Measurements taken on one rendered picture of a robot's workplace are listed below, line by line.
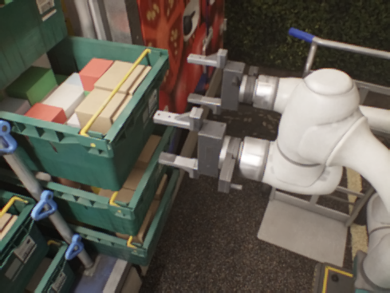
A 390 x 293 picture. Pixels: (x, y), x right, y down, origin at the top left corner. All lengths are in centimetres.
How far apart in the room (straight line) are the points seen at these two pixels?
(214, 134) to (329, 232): 175
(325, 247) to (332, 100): 178
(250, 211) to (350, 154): 174
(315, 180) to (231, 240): 152
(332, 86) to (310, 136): 8
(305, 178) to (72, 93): 73
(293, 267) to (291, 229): 26
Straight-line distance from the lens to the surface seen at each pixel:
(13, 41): 87
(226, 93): 84
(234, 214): 219
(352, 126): 51
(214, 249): 206
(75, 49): 108
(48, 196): 96
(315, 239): 221
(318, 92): 48
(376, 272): 142
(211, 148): 63
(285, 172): 60
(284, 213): 225
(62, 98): 100
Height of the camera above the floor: 187
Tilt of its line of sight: 46 degrees down
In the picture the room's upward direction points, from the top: 2 degrees counter-clockwise
